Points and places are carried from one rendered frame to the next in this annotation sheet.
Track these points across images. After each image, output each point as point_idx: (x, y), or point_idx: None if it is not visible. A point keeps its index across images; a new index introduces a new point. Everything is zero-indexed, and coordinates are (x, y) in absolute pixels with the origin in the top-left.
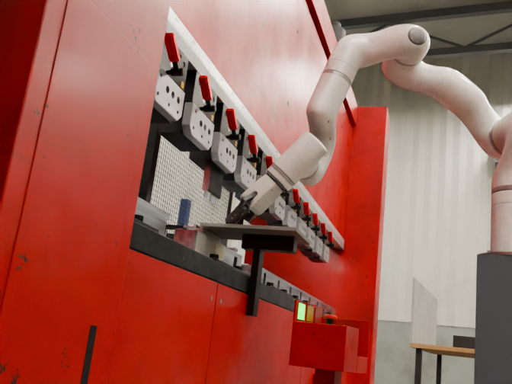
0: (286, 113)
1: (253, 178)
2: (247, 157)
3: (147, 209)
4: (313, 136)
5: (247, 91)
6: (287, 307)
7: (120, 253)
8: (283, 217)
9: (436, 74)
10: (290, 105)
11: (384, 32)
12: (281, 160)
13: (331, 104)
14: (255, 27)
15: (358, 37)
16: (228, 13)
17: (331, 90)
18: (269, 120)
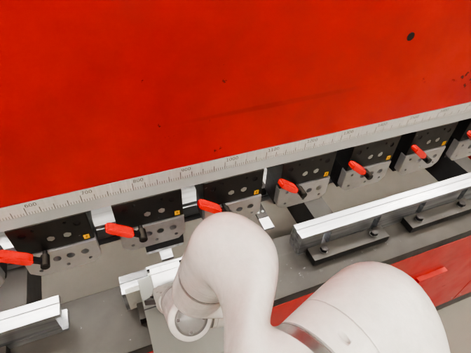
0: (402, 56)
1: (252, 205)
2: (223, 201)
3: (15, 332)
4: (169, 326)
5: (192, 145)
6: (312, 292)
7: None
8: (379, 178)
9: None
10: (427, 29)
11: (232, 317)
12: (162, 303)
13: (186, 312)
14: (188, 36)
15: (207, 262)
16: (45, 111)
17: (180, 300)
18: (305, 118)
